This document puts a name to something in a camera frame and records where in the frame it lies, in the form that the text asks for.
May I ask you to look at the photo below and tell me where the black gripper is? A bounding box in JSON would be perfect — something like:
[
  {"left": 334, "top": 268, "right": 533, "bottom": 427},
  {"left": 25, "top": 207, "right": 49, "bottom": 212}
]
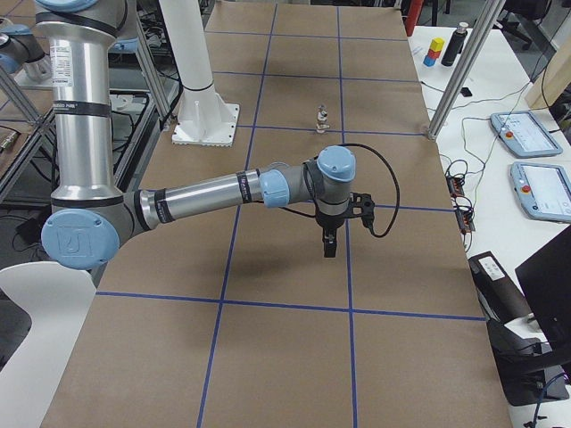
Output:
[{"left": 316, "top": 211, "right": 346, "bottom": 258}]

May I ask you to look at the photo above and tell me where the white PPR valve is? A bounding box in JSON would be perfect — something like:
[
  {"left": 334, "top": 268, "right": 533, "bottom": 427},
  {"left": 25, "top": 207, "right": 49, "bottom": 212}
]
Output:
[{"left": 316, "top": 110, "right": 330, "bottom": 134}]

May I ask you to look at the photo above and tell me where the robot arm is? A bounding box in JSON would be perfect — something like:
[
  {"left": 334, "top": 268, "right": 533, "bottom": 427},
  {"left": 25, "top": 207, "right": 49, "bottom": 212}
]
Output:
[
  {"left": 36, "top": 1, "right": 359, "bottom": 270},
  {"left": 1, "top": 21, "right": 52, "bottom": 82}
]

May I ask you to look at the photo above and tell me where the orange circuit board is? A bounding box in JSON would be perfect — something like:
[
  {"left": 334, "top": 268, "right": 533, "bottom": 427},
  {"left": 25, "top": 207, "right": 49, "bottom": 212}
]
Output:
[{"left": 446, "top": 177, "right": 465, "bottom": 198}]

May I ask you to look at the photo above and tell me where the black box with label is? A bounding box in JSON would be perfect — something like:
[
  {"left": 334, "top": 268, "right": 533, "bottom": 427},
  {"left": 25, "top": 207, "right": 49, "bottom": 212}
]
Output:
[{"left": 468, "top": 251, "right": 532, "bottom": 324}]

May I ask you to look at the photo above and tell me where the blue block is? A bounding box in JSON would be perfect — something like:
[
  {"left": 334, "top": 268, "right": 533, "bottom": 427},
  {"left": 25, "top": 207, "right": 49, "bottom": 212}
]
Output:
[{"left": 423, "top": 55, "right": 436, "bottom": 67}]

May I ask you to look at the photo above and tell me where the red block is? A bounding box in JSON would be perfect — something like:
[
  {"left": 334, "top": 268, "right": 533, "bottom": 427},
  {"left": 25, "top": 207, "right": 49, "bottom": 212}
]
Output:
[{"left": 425, "top": 49, "right": 441, "bottom": 60}]

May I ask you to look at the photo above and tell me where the far blue teach pendant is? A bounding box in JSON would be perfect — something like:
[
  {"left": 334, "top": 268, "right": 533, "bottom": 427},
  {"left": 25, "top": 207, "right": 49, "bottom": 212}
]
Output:
[{"left": 490, "top": 111, "right": 563, "bottom": 159}]

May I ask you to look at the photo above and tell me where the blue teach pendant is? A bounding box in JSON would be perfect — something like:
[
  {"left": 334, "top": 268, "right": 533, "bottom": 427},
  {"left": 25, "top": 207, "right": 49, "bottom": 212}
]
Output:
[
  {"left": 509, "top": 161, "right": 571, "bottom": 223},
  {"left": 490, "top": 111, "right": 563, "bottom": 159}
]

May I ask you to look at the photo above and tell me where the near blue teach pendant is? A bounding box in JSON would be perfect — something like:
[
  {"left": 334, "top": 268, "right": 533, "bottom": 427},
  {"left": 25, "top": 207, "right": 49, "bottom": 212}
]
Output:
[{"left": 509, "top": 161, "right": 571, "bottom": 223}]

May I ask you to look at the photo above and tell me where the yellow block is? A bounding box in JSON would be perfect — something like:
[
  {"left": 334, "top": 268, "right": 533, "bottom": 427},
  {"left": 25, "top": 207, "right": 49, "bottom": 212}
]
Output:
[{"left": 429, "top": 37, "right": 445, "bottom": 57}]

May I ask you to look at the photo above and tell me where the black monitor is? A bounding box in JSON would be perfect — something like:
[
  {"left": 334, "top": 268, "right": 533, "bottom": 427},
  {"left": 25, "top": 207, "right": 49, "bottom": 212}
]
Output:
[{"left": 516, "top": 227, "right": 570, "bottom": 347}]

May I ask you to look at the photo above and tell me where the black cylindrical bottle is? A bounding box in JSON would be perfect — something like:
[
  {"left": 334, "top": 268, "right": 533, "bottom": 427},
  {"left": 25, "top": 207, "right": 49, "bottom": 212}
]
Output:
[{"left": 441, "top": 21, "right": 468, "bottom": 67}]

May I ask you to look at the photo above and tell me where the red cylinder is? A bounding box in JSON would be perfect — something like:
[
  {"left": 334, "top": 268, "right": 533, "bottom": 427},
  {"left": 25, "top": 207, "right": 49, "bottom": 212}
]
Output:
[{"left": 404, "top": 0, "right": 424, "bottom": 37}]

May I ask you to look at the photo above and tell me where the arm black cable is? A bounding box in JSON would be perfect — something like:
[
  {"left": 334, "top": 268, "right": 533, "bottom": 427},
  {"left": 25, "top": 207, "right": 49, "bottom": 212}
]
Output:
[{"left": 285, "top": 143, "right": 401, "bottom": 239}]

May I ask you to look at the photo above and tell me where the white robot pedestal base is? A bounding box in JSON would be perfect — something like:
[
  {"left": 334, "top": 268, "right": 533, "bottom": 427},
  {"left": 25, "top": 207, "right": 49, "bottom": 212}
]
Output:
[{"left": 160, "top": 0, "right": 240, "bottom": 146}]

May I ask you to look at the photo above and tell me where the aluminium frame post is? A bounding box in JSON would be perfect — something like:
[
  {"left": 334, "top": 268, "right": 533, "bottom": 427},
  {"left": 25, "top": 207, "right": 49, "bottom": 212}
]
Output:
[{"left": 426, "top": 0, "right": 505, "bottom": 141}]

